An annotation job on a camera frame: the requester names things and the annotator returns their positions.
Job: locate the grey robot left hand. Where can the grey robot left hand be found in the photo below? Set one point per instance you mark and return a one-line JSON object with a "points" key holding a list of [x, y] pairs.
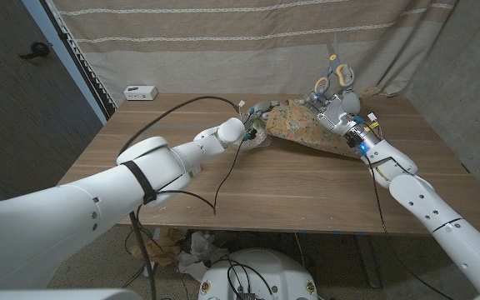
{"points": [[258, 112]]}

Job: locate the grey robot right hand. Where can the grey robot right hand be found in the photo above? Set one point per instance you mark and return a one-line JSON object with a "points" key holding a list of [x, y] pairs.
{"points": [[340, 114]]}

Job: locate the floral patterned cloth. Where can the floral patterned cloth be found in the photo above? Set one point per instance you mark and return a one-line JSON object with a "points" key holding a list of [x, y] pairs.
{"points": [[298, 125]]}

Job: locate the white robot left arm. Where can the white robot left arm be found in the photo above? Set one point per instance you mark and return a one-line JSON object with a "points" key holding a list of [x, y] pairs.
{"points": [[98, 208]]}

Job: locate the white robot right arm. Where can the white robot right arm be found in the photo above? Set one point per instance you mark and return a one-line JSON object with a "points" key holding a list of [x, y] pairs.
{"points": [[436, 204]]}

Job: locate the crumpled white paper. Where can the crumpled white paper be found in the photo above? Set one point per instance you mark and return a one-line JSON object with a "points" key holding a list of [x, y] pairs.
{"points": [[198, 254]]}

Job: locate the crumpled brown paper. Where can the crumpled brown paper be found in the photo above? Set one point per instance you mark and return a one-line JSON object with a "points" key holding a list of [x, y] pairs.
{"points": [[165, 250]]}

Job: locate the bag of white candies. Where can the bag of white candies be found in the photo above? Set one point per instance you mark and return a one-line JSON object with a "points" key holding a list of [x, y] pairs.
{"points": [[256, 141]]}

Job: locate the beige striped curtain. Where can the beige striped curtain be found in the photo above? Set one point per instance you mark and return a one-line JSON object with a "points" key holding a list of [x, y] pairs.
{"points": [[244, 41]]}

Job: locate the white power strip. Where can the white power strip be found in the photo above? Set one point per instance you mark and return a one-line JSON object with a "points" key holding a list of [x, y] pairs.
{"points": [[140, 92]]}

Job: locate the grey table leg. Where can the grey table leg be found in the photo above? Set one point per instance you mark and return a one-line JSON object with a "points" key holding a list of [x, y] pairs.
{"points": [[367, 258]]}

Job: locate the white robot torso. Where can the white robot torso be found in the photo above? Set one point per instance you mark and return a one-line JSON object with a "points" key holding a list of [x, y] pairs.
{"points": [[261, 266]]}

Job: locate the dark wooden door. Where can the dark wooden door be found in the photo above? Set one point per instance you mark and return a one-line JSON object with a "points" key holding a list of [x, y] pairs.
{"points": [[15, 125]]}

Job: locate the black curtain frame pole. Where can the black curtain frame pole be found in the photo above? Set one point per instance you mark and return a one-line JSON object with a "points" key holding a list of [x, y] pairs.
{"points": [[81, 62]]}

